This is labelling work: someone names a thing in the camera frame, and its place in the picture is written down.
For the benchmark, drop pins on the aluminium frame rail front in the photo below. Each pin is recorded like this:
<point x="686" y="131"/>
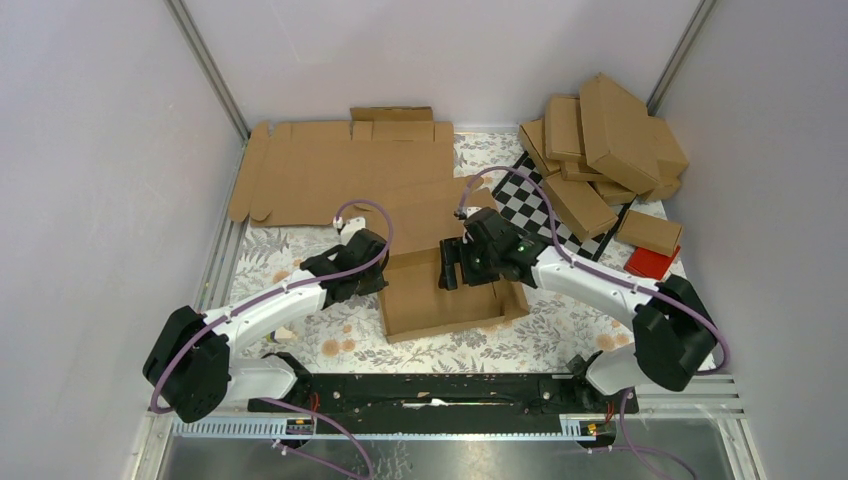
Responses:
<point x="704" y="398"/>

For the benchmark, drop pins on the stack of flat cardboard blanks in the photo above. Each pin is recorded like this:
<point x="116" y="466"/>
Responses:
<point x="298" y="173"/>

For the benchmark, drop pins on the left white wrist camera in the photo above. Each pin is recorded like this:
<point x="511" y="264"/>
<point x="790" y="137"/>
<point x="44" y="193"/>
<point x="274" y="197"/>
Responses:
<point x="347" y="228"/>

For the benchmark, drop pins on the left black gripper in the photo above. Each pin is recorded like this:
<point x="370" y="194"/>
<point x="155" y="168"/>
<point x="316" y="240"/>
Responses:
<point x="376" y="284"/>

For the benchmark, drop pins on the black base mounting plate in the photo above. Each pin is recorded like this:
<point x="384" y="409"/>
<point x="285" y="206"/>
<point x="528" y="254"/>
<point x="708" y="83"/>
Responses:
<point x="454" y="404"/>

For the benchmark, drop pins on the floral patterned table mat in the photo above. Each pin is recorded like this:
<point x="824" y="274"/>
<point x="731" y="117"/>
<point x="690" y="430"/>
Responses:
<point x="350" y="337"/>

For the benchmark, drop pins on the large folded cardboard box top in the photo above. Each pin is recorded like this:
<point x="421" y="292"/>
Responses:
<point x="617" y="139"/>

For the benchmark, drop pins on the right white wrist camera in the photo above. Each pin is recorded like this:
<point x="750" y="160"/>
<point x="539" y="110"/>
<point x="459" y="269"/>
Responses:
<point x="466" y="212"/>

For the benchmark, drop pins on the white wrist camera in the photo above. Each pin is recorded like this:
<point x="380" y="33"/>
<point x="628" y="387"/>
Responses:
<point x="466" y="212"/>
<point x="347" y="228"/>

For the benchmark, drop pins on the black white checkerboard panel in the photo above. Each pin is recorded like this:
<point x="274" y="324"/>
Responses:
<point x="519" y="203"/>

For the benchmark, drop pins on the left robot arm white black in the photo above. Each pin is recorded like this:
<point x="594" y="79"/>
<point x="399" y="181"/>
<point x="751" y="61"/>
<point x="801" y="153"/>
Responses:
<point x="197" y="361"/>

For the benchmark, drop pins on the folded cardboard box beside red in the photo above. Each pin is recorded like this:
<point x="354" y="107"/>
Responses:
<point x="655" y="234"/>

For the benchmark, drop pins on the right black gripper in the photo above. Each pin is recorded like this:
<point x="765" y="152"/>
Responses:
<point x="455" y="250"/>

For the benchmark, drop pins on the small green white object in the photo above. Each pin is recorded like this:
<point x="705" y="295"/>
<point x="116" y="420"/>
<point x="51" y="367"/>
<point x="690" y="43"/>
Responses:
<point x="281" y="335"/>

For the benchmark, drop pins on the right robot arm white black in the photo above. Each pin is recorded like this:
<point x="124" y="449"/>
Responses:
<point x="672" y="332"/>

